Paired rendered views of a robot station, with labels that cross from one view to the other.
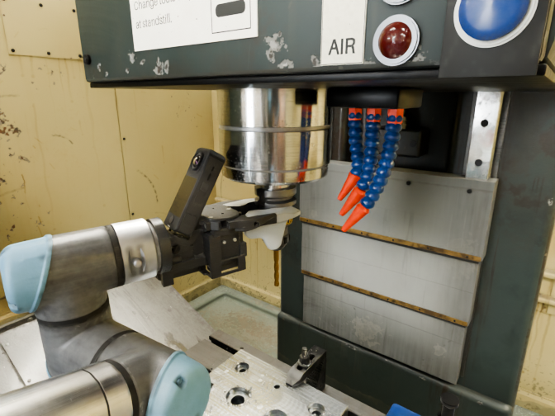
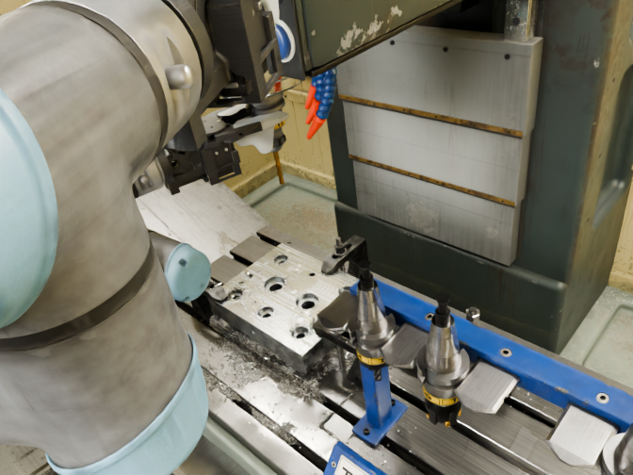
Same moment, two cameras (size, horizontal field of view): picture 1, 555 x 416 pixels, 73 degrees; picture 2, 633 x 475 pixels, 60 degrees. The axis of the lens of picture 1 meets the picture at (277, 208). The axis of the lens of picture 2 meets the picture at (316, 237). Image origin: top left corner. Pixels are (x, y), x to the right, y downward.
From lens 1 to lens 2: 0.37 m
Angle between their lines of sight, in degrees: 21
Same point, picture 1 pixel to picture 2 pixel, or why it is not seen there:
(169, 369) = (175, 254)
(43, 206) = not seen: hidden behind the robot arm
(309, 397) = (341, 282)
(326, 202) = (364, 75)
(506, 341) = (558, 219)
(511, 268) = (560, 140)
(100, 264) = not seen: hidden behind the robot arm
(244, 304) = (310, 193)
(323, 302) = (376, 188)
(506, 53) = (291, 66)
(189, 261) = (189, 171)
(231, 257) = (225, 165)
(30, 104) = not seen: outside the picture
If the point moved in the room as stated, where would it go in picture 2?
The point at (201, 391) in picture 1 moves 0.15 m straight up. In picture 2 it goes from (202, 269) to (170, 173)
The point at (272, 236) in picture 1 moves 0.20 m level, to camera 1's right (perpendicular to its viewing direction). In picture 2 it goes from (262, 141) to (392, 131)
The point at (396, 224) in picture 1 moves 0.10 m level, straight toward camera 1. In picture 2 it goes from (437, 99) to (425, 119)
